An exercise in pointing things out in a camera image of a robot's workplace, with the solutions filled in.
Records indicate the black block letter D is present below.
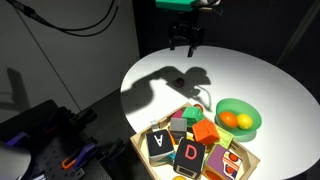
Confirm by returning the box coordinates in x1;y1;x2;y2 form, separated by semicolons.
173;138;206;179

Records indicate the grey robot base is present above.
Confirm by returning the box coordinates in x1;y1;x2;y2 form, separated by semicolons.
0;142;31;180

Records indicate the red toy strawberry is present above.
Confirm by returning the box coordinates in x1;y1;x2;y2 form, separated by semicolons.
194;104;204;112

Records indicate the purple orange clamp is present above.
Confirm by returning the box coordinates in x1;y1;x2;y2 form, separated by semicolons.
61;142;97;170
43;107;71;133

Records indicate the orange rubber block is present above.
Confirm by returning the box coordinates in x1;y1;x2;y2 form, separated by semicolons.
192;119;220;145

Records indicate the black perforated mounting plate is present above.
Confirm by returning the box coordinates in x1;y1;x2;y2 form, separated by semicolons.
21;134;85;180

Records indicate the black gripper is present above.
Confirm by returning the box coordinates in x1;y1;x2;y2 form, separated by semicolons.
168;11;204;58

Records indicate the grey rubber block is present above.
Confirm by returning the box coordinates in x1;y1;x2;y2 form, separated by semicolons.
169;118;187;143

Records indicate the wooden toy tray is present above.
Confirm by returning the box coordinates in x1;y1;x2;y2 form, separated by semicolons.
130;102;260;180

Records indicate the green plastic bowl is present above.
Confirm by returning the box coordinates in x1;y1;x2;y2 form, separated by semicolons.
215;98;262;136

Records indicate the lime green rubber block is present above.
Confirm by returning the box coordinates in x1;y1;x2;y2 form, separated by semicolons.
216;126;234;149

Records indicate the purple picture block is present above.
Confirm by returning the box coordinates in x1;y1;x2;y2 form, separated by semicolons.
202;144;242;180

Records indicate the black cable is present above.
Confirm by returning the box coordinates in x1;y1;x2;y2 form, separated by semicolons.
6;0;121;38

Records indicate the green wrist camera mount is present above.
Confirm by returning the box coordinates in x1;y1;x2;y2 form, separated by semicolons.
155;0;195;12

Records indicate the yellow toy lemon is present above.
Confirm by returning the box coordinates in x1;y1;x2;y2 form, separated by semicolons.
237;114;253;130

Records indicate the dark red toy plum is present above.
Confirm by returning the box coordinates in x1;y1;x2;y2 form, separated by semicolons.
174;78;185;88

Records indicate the orange toy fruit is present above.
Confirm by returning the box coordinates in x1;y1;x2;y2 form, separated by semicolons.
219;111;238;128

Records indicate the black block letter A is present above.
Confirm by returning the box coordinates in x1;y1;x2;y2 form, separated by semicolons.
146;130;174;166

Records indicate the magenta rubber block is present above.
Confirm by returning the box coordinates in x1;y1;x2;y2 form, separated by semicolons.
171;110;184;118

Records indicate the yellow ball in tray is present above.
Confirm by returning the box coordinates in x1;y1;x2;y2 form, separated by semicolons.
172;176;187;180

